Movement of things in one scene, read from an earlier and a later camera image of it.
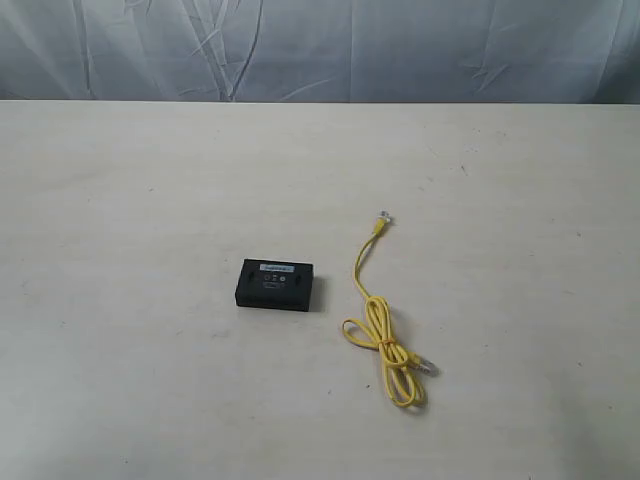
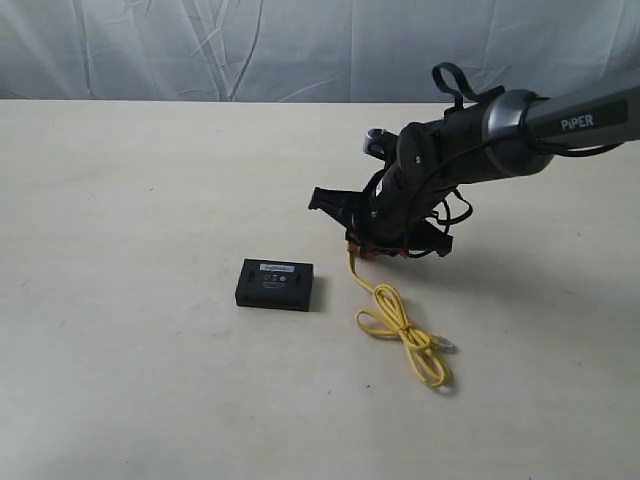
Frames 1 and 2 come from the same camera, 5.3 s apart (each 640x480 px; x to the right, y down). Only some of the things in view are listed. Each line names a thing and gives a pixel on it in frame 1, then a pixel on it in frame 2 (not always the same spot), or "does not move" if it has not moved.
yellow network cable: (402, 365) → (390, 320)
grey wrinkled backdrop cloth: (492, 52) does not move
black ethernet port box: (275, 285) does not move
